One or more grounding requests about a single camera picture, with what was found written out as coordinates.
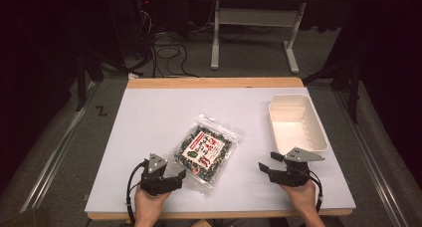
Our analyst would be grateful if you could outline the clear snack bag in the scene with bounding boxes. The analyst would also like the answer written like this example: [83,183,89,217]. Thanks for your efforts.
[172,113,244,192]

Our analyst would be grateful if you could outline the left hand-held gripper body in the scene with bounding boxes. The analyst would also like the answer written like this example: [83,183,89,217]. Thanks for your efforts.
[139,152,184,197]

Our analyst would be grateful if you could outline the aluminium floor rail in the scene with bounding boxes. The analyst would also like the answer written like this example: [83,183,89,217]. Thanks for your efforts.
[19,82,98,215]
[332,90,410,227]

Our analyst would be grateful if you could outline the person's right hand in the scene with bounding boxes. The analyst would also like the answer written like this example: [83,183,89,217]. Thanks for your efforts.
[279,179,318,218]

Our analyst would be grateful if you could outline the person's left hand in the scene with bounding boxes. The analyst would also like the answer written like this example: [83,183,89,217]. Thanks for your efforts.
[133,184,172,225]

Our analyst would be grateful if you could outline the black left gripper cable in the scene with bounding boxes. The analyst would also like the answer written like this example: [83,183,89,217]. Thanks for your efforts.
[124,159,148,227]

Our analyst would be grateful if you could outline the white table mat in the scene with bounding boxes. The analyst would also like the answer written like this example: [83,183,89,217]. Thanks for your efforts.
[84,87,357,214]

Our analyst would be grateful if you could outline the black metal stand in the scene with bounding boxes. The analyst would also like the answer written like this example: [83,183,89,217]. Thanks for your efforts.
[75,46,105,113]
[301,59,363,124]

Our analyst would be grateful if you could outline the white metal desk frame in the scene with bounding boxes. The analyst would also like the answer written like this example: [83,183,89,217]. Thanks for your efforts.
[210,0,309,75]

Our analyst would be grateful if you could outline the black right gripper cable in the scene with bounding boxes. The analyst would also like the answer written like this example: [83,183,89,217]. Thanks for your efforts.
[308,169,324,214]

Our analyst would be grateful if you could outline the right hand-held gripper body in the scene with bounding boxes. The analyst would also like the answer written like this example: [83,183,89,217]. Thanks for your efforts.
[268,146,326,188]

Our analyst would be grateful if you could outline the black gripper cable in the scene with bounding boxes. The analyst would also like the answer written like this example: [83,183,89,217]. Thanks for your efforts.
[308,169,324,214]
[124,159,148,227]

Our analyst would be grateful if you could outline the white plastic bin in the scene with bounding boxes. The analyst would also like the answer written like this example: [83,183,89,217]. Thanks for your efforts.
[267,93,329,156]

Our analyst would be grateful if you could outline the black floor cables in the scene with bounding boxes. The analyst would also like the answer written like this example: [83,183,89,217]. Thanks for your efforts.
[149,32,201,79]

